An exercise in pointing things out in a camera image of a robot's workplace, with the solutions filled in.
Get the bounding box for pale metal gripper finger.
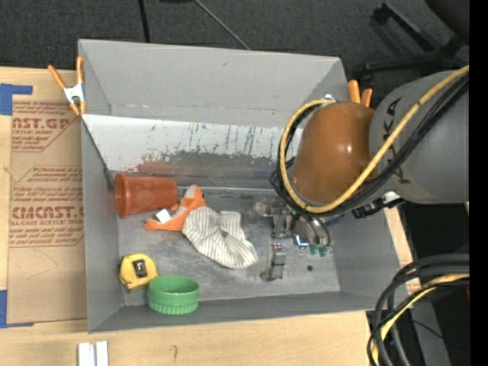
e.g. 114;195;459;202
265;203;292;239
260;241;287;282

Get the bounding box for white striped cloth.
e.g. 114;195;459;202
181;206;259;270

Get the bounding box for green round plastic lid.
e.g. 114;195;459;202
146;275;201;316

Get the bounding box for orange plastic cup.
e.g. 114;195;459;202
114;172;179;220

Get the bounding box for grey metal bin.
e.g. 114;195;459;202
77;39;402;334

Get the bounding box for yellow tape measure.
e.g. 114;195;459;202
118;253;159;292

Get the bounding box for brown cardboard board red print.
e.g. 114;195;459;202
0;66;89;326

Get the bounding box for black cylinder on white bracket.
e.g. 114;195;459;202
351;191;405;220

